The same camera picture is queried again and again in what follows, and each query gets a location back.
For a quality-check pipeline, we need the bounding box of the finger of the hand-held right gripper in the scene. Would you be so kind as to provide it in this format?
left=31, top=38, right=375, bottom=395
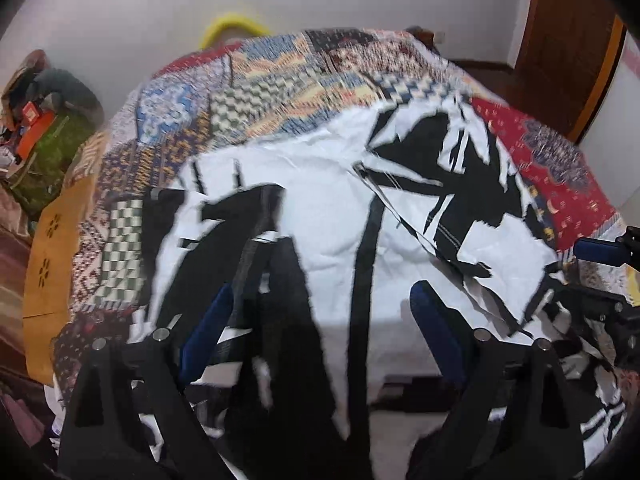
left=550, top=280, right=640, bottom=323
left=572, top=227, right=640, bottom=267

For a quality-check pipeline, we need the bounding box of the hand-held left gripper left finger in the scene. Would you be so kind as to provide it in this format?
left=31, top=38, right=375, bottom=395
left=59, top=282, right=237, bottom=480

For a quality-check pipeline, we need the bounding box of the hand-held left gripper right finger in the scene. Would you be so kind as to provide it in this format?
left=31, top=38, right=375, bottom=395
left=406, top=280, right=587, bottom=480

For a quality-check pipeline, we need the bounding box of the white and black printed garment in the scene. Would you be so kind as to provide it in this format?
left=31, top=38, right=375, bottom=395
left=125, top=94, right=632, bottom=480

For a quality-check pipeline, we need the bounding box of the orange wooden board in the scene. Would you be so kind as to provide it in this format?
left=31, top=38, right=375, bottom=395
left=22, top=175, right=97, bottom=393

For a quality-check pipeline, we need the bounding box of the brown wooden door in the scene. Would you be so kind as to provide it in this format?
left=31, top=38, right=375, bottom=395
left=510, top=0, right=628, bottom=143

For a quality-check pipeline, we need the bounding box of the green cloth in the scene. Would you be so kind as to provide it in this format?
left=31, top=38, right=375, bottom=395
left=9, top=110, right=103, bottom=218

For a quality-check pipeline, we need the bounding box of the colourful patchwork blanket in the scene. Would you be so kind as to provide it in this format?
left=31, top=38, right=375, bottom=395
left=50, top=27, right=626, bottom=401

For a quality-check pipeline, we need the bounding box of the orange box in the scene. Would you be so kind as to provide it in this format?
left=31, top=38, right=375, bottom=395
left=16, top=101, right=57, bottom=160

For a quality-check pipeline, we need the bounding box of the grey bag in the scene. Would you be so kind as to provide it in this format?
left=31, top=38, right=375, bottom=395
left=32, top=66, right=103, bottom=113

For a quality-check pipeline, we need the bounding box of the yellow curved tube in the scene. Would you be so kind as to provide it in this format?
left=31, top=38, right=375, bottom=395
left=200, top=11, right=273, bottom=51

